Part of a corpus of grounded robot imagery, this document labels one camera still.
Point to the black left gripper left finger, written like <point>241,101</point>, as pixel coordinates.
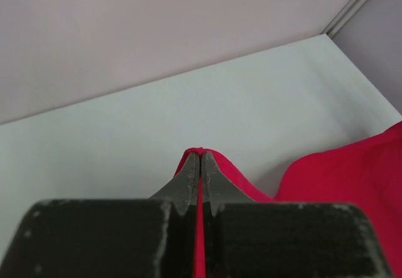
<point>151,237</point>

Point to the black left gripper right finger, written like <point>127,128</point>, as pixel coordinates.
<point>244,238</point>

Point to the red t shirt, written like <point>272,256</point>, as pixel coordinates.
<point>366,174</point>

